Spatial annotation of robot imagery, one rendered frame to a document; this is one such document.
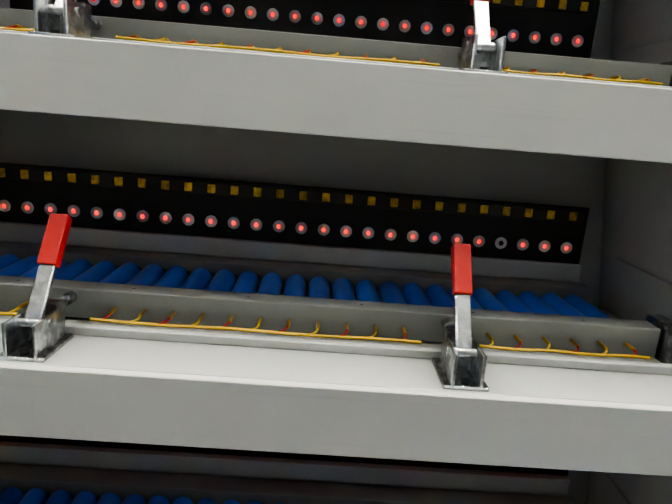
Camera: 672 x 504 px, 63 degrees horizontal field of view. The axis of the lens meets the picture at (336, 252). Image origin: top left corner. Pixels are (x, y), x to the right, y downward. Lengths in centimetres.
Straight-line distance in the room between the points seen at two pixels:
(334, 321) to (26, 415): 20
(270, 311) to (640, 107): 27
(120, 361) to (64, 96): 16
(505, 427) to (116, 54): 32
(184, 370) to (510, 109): 25
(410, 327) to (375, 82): 17
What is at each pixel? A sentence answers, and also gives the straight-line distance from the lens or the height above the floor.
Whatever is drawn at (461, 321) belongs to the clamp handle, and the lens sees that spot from 36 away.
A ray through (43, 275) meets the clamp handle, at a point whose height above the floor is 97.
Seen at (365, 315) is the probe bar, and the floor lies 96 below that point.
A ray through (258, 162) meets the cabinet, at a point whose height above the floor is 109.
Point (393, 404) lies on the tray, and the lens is 34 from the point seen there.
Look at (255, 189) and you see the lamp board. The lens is 49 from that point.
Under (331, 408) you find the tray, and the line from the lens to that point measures 34.
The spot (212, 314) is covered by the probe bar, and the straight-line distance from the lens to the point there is 40.
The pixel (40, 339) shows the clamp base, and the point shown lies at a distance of 37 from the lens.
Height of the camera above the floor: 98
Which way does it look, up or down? 2 degrees up
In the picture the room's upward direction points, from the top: 4 degrees clockwise
